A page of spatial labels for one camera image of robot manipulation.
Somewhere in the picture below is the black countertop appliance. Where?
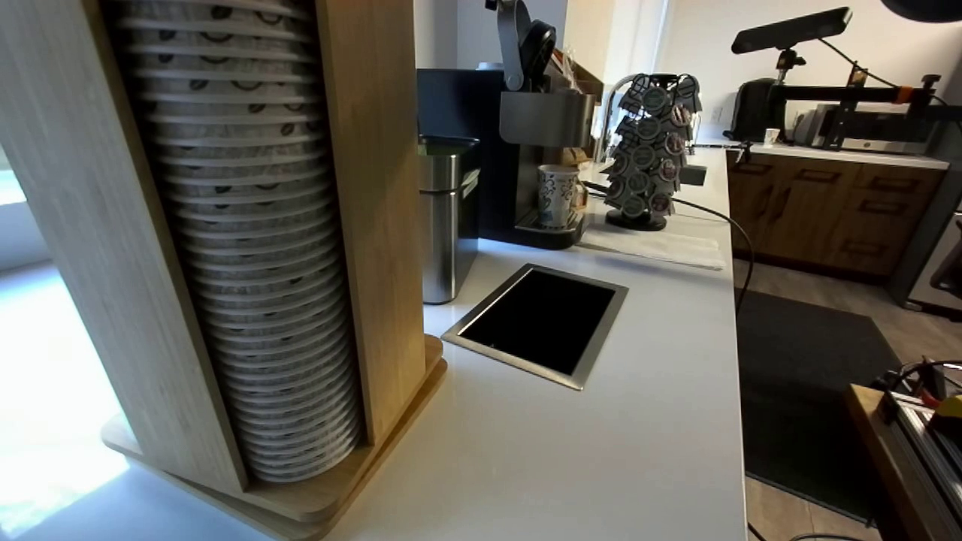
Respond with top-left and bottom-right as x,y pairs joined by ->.
731,75 -> 785,143

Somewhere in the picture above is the metal framed counter trash chute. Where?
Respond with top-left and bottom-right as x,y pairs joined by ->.
442,260 -> 631,395

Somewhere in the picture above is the black power cable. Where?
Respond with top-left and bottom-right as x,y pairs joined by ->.
581,177 -> 757,302

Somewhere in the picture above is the wooden base cabinet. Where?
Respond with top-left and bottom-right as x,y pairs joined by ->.
728,146 -> 949,283

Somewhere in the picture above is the dark hanging lamp shade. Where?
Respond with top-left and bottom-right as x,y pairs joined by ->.
879,0 -> 962,24

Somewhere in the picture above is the wooden cup dispenser stand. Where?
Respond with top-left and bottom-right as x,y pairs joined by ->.
0,0 -> 452,541

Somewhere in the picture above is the stack of paper cups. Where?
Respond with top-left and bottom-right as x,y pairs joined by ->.
103,0 -> 367,488

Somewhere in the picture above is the patterned paper cup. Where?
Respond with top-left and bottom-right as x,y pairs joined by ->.
535,163 -> 586,234

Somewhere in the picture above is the wooden condiment organizer box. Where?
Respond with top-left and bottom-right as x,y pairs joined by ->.
544,45 -> 608,168

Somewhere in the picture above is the wooden side table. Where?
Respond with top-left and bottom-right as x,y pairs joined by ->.
844,379 -> 962,541

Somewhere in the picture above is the coffee pod carousel rack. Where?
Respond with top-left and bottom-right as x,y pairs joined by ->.
600,68 -> 705,234

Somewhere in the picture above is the black coffeemaker body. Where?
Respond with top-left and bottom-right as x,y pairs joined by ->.
415,66 -> 594,252

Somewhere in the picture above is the stainless oven front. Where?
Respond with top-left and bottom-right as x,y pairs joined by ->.
906,203 -> 962,315

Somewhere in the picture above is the stainless steel canister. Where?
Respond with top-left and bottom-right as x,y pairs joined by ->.
418,132 -> 483,306

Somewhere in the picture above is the metal device with cables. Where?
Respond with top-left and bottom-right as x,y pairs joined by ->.
875,359 -> 962,506

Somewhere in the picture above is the black bar on stand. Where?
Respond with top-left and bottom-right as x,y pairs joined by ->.
728,7 -> 853,87

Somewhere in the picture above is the black floor mat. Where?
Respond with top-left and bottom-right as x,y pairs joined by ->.
736,289 -> 906,524

